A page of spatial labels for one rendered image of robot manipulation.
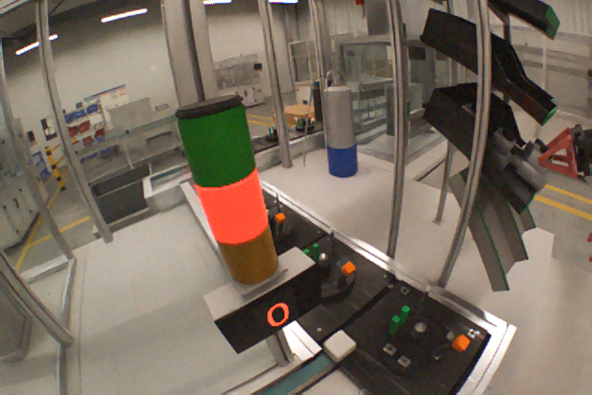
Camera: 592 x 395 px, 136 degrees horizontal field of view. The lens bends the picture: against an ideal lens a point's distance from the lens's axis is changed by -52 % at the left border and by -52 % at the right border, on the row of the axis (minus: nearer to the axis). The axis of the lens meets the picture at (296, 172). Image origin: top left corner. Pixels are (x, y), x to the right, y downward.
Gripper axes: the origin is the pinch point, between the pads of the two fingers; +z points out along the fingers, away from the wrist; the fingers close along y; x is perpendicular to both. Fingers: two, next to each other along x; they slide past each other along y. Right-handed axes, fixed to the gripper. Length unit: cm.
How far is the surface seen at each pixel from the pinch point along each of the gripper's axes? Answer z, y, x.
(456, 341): 9.4, 28.0, 18.0
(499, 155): 8.9, 1.0, -2.3
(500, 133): 7.5, 0.1, -6.2
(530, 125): 62, -371, 55
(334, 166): 95, -20, -8
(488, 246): 13.2, 6.3, 14.6
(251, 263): 12.7, 47.3, -8.5
